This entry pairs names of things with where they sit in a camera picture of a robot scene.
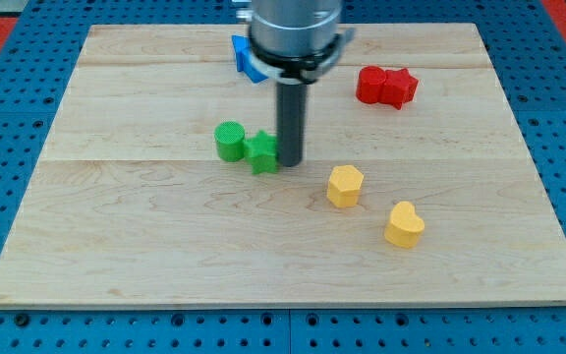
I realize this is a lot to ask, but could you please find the yellow heart block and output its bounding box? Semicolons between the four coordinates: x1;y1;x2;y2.
384;201;425;249

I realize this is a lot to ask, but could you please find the red cylinder block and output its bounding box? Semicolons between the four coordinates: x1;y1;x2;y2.
356;66;386;104

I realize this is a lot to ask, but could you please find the green cylinder block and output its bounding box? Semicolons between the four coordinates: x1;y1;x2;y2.
214;121;245;162

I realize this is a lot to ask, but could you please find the red star block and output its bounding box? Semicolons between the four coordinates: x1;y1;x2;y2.
379;68;419;110

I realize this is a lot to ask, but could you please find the green star block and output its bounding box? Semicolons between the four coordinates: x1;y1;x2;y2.
244;130;278;175

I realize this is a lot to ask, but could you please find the yellow hexagon block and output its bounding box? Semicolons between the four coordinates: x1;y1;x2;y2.
326;165;364;207

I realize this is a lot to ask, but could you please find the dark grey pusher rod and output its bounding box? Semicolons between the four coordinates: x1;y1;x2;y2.
276;83;308;167

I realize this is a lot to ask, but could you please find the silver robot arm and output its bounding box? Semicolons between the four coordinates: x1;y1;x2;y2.
236;0;356;85

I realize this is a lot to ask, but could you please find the blue arrow block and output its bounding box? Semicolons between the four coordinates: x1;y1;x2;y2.
231;35;268;84

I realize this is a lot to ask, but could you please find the light wooden board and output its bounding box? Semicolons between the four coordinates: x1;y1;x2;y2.
0;23;566;310

